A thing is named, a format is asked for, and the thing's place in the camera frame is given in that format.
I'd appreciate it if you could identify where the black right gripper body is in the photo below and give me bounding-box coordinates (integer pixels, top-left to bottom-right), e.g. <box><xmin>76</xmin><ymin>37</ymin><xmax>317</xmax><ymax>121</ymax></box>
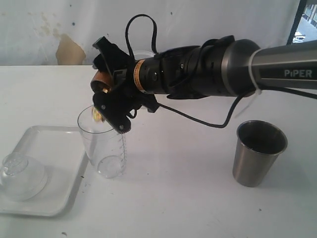
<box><xmin>94</xmin><ymin>43</ymin><xmax>159</xmax><ymax>113</ymax></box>

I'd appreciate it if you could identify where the brown wooden cup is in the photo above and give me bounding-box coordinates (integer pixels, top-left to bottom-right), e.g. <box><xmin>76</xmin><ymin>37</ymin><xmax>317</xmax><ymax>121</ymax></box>
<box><xmin>90</xmin><ymin>70</ymin><xmax>114</xmax><ymax>93</ymax></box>

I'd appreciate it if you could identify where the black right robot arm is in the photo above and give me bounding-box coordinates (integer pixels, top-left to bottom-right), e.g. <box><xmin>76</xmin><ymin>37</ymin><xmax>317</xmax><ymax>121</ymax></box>
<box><xmin>92</xmin><ymin>36</ymin><xmax>317</xmax><ymax>113</ymax></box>

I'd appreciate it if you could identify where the clear plastic shaker cup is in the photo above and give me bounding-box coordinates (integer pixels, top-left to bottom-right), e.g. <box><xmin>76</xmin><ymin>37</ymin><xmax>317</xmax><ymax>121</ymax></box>
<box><xmin>77</xmin><ymin>106</ymin><xmax>126</xmax><ymax>179</ymax></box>

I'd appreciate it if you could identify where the clear plastic shaker lid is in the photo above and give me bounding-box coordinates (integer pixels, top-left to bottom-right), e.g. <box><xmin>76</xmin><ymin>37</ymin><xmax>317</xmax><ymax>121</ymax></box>
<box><xmin>0</xmin><ymin>152</ymin><xmax>48</xmax><ymax>201</ymax></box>

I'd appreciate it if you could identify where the translucent white plastic container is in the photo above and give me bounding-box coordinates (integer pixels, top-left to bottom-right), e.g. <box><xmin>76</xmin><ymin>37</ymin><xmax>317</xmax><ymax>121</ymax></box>
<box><xmin>133</xmin><ymin>51</ymin><xmax>155</xmax><ymax>60</ymax></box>

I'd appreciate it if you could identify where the white plastic tray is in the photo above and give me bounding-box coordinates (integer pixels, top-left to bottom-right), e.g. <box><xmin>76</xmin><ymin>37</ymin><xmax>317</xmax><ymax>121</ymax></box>
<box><xmin>0</xmin><ymin>125</ymin><xmax>88</xmax><ymax>217</ymax></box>

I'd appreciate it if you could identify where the stainless steel cup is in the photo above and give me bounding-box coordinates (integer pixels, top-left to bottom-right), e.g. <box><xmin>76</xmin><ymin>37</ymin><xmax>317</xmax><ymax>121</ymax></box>
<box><xmin>232</xmin><ymin>120</ymin><xmax>288</xmax><ymax>187</ymax></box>

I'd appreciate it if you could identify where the white parked car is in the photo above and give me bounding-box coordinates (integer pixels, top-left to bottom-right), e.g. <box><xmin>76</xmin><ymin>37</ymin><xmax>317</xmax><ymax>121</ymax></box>
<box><xmin>292</xmin><ymin>31</ymin><xmax>306</xmax><ymax>44</ymax></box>

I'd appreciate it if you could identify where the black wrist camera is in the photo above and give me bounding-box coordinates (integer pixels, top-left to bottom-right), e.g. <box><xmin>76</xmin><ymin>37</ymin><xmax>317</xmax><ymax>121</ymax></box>
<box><xmin>93</xmin><ymin>92</ymin><xmax>132</xmax><ymax>134</ymax></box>

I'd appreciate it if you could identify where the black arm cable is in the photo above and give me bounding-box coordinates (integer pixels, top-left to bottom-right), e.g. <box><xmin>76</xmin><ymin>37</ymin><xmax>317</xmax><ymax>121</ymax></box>
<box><xmin>125</xmin><ymin>14</ymin><xmax>317</xmax><ymax>129</ymax></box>

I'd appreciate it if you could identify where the dark window frame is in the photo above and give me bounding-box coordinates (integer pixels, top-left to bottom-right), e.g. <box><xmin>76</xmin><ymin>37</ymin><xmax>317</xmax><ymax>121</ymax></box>
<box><xmin>286</xmin><ymin>0</ymin><xmax>307</xmax><ymax>45</ymax></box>

